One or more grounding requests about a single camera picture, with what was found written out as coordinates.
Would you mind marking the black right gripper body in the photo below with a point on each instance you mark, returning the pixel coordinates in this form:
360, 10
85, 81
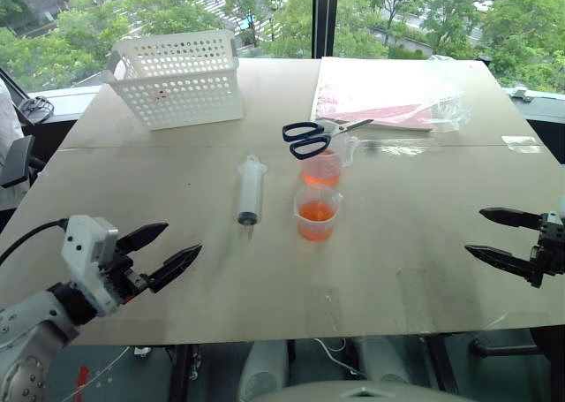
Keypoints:
548, 247

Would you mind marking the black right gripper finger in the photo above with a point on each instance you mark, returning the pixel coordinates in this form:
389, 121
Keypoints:
499, 257
512, 217

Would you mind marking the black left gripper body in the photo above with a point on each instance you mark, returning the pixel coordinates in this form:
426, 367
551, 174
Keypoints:
121, 274

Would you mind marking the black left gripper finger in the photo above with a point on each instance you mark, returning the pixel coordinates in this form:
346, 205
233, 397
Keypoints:
143, 236
176, 263

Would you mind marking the clear plastic syringe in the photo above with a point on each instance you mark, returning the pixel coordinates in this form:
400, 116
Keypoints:
250, 194

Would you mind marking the small clear measuring cup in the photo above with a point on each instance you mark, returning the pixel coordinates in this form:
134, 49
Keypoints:
315, 214

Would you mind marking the large clear measuring cup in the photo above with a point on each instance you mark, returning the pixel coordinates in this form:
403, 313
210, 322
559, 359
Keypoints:
322, 168

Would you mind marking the clear tape strip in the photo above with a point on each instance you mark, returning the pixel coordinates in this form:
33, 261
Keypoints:
523, 144

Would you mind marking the grey robot leg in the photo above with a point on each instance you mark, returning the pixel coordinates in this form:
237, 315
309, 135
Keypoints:
263, 369
381, 360

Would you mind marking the clear plastic bag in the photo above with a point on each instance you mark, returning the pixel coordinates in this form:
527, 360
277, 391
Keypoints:
441, 97

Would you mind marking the black office chair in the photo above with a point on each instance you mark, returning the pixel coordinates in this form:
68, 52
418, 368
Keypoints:
15, 161

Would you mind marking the white perforated plastic basket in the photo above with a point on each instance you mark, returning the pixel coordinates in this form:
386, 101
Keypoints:
176, 79

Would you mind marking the person in white shirt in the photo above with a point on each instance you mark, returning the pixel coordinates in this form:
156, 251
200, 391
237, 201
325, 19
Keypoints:
9, 146

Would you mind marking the pink paper sheet stack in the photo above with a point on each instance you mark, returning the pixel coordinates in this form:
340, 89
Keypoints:
375, 97

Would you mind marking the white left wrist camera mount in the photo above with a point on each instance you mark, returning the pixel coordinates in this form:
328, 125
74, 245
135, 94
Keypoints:
86, 252

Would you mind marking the black window frame post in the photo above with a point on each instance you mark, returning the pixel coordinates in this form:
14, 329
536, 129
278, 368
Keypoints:
326, 17

